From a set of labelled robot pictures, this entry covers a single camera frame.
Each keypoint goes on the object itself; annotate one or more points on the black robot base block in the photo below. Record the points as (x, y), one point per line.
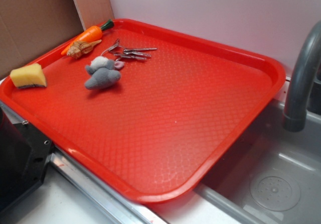
(25, 154)

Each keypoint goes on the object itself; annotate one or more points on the red plastic tray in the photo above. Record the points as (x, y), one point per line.
(154, 134)

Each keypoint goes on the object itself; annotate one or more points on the bundle of metal clips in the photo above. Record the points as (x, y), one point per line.
(122, 52)

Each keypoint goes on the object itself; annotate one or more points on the gray plush mouse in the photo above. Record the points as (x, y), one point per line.
(103, 72)

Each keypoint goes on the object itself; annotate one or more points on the orange toy carrot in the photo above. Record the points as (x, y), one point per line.
(91, 34)

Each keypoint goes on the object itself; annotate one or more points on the tan seashell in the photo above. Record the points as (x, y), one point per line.
(80, 48)

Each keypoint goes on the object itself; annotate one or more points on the gray toy sink basin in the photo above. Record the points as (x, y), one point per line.
(269, 175)

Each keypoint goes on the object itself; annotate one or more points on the yellow sponge wedge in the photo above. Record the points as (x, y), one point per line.
(28, 76)

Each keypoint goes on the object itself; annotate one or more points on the gray plastic faucet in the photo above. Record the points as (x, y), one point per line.
(304, 89)

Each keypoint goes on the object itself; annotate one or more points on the brown cardboard panel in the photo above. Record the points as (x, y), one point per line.
(30, 28)

